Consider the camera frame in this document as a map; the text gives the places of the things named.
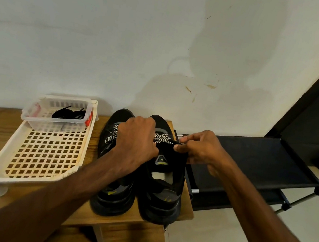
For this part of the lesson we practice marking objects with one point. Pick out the person's left hand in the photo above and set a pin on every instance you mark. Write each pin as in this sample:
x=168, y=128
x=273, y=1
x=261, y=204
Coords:
x=135, y=145

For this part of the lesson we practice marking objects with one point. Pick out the black shoelaces bundle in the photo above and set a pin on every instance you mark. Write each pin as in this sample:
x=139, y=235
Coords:
x=64, y=113

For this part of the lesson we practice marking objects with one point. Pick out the person's right hand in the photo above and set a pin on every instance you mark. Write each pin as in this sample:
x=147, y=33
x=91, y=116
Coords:
x=206, y=150

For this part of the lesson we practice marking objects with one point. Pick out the person's left forearm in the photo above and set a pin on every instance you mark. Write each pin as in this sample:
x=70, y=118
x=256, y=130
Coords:
x=45, y=207

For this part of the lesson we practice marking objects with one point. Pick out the black shoe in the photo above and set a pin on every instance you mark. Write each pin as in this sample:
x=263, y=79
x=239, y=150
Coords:
x=163, y=198
x=113, y=199

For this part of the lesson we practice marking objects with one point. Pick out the large white plastic tray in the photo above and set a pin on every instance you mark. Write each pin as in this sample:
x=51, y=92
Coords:
x=41, y=155

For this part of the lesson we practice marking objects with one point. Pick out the black shoe rack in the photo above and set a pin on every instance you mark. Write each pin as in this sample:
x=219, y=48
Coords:
x=254, y=163

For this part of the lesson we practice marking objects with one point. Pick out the person's right forearm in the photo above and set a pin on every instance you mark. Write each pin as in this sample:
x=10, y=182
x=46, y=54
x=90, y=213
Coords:
x=268, y=231

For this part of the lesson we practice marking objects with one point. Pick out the small white plastic basket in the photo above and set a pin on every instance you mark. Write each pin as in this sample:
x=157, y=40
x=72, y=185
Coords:
x=35, y=123

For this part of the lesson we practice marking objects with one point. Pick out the red label sticker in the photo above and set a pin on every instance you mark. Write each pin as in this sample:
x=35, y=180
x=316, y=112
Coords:
x=89, y=118

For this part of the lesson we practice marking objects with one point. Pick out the black white patterned shoelace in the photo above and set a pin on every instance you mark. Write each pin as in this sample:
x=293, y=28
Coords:
x=113, y=130
x=163, y=137

